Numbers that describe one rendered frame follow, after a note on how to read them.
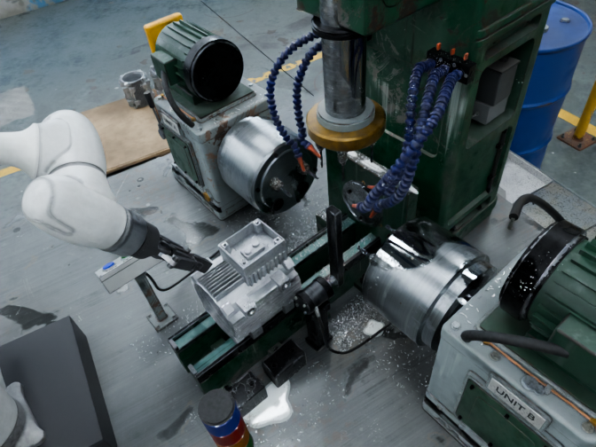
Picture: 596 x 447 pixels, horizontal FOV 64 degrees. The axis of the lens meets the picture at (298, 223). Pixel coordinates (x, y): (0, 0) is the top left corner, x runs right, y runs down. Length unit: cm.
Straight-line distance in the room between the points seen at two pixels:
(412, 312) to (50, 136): 77
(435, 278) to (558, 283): 27
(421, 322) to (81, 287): 106
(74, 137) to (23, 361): 66
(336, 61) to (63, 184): 55
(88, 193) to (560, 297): 77
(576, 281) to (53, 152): 88
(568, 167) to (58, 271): 273
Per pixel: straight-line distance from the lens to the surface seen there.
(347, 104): 104
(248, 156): 134
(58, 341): 141
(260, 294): 110
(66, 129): 98
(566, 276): 83
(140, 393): 137
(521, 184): 245
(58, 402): 132
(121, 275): 125
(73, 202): 85
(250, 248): 110
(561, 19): 274
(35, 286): 174
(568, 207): 234
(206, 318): 128
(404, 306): 104
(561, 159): 330
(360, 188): 129
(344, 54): 98
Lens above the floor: 196
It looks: 46 degrees down
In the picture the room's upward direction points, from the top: 8 degrees counter-clockwise
